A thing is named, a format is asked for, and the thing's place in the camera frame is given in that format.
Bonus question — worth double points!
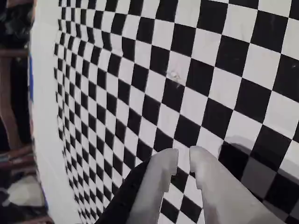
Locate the black white checkerboard paper mat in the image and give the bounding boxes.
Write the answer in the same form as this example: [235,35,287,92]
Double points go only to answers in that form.
[29,0,299,224]

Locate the brown wooden chair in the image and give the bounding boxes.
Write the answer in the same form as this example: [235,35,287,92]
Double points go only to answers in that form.
[0,49,38,179]

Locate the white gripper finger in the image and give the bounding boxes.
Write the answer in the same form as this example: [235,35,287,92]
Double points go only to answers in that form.
[130,148,179,224]
[189,146,289,224]

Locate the blue tape strip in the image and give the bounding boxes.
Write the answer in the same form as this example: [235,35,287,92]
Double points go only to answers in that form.
[27,55,34,104]

